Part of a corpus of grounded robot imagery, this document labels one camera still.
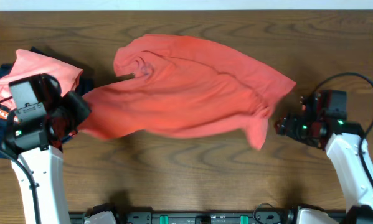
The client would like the red t-shirt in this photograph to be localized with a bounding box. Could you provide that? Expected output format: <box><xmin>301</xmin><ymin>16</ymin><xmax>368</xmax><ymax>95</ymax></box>
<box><xmin>80</xmin><ymin>34</ymin><xmax>295</xmax><ymax>149</ymax></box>

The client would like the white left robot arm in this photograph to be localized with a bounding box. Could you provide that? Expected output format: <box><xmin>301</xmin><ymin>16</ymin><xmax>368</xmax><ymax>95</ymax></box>
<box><xmin>3</xmin><ymin>91</ymin><xmax>91</xmax><ymax>223</ymax></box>

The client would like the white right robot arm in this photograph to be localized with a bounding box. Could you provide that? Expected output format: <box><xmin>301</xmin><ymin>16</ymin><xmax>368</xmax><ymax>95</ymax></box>
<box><xmin>274</xmin><ymin>114</ymin><xmax>373</xmax><ymax>223</ymax></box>

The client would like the folded pink shirt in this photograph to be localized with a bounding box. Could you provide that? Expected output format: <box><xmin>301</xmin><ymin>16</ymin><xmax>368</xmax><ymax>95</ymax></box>
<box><xmin>0</xmin><ymin>49</ymin><xmax>83</xmax><ymax>100</ymax></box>

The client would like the folded navy Maxxis shirt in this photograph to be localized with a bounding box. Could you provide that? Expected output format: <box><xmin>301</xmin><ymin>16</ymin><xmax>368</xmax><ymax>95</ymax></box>
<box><xmin>0</xmin><ymin>47</ymin><xmax>94</xmax><ymax>147</ymax></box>

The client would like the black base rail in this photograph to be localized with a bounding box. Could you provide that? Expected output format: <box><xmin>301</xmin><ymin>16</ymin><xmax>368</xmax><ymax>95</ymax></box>
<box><xmin>69</xmin><ymin>203</ymin><xmax>346</xmax><ymax>224</ymax></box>

